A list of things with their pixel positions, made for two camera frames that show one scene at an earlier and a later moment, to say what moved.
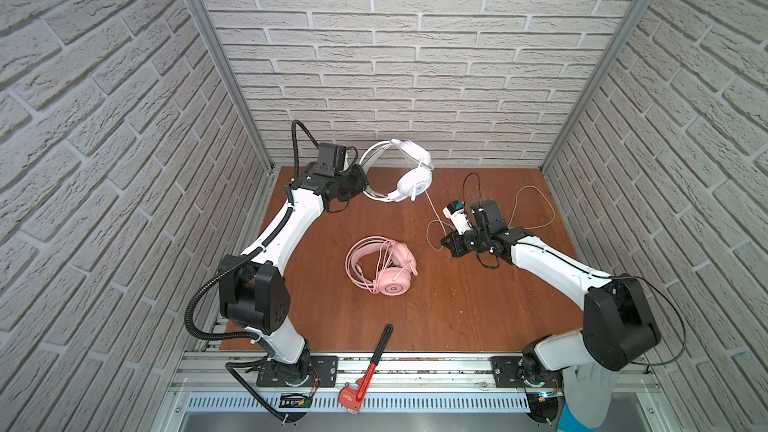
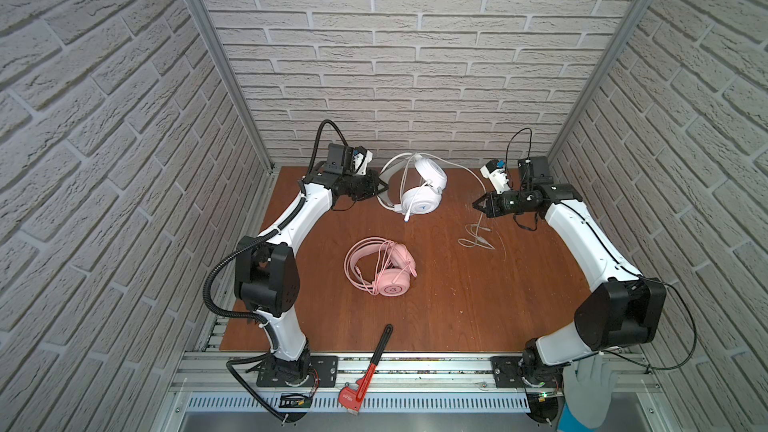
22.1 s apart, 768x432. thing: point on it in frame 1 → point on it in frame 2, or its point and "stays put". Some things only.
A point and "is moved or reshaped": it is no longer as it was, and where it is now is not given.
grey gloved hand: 588,390 stays put
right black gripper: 454,244 → 492,210
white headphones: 413,182 is moved or reshaped
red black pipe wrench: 352,399 stays put
